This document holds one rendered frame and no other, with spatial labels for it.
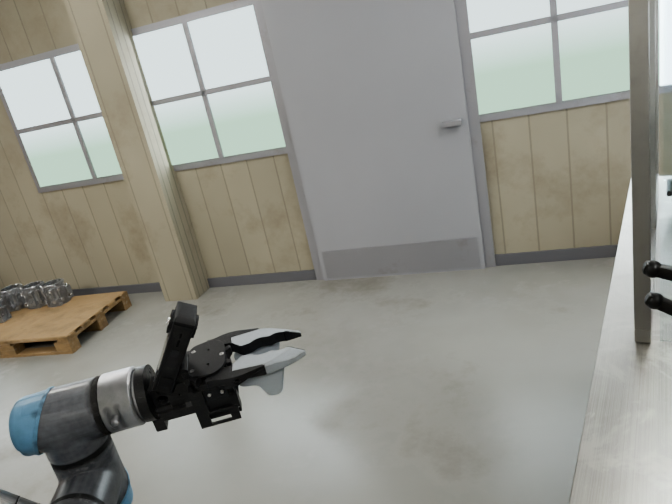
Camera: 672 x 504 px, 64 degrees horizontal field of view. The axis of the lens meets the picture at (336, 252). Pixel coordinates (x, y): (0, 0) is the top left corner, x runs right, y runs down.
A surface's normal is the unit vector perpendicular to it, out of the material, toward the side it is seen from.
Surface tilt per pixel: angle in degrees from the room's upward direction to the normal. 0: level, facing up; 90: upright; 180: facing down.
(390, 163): 90
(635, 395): 0
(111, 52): 90
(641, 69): 90
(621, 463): 0
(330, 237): 90
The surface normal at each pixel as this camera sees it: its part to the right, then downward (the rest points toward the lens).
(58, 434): 0.17, 0.30
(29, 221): -0.27, 0.37
